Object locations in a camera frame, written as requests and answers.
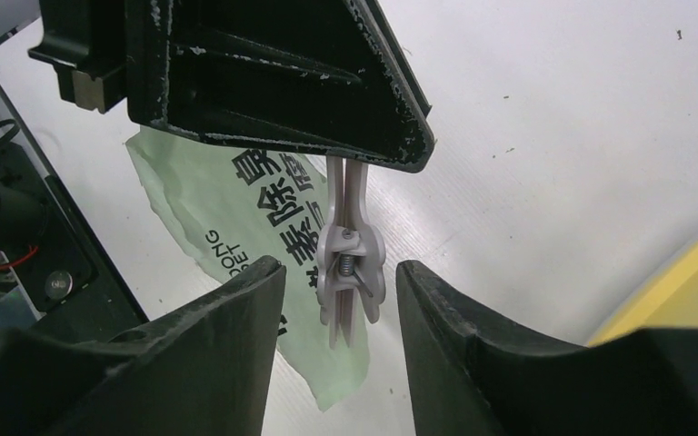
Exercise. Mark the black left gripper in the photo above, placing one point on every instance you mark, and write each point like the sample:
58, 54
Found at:
84, 41

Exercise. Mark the green cat litter bag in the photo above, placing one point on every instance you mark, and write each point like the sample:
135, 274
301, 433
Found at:
226, 208

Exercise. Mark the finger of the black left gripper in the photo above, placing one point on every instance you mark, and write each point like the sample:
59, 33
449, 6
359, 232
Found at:
309, 77

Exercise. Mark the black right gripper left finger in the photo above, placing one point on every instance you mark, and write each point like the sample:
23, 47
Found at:
202, 369

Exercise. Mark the white bag sealing clip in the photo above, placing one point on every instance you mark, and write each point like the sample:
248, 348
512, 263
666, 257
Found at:
350, 253

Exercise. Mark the yellow litter box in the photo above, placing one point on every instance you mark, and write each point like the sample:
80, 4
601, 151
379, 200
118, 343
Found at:
667, 298

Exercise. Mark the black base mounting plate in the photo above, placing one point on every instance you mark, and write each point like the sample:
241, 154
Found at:
55, 276

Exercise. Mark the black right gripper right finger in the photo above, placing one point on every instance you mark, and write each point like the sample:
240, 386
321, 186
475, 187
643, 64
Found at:
474, 371

